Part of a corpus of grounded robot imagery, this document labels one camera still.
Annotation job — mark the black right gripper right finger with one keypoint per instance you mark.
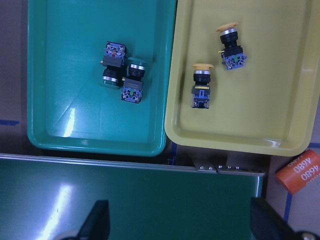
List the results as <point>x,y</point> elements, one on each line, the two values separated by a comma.
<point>266,223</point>

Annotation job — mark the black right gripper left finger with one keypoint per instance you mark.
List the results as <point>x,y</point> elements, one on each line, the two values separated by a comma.
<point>97,224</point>

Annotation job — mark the orange cylinder with white text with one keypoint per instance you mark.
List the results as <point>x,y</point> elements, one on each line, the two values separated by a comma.
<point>299,172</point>

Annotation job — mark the green push button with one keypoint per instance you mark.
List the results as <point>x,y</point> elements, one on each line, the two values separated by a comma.
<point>114,59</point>
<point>132,89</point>

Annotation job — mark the yellow push button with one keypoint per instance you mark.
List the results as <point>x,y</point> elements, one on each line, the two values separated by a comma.
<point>201,92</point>
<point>233,56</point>

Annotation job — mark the green conveyor belt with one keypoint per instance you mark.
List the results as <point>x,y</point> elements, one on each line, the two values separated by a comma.
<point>46,198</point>

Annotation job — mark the yellow plastic tray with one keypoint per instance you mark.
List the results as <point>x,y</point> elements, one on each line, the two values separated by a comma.
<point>266,107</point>

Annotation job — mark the green plastic tray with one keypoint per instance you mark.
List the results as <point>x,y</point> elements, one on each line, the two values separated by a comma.
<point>68,105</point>

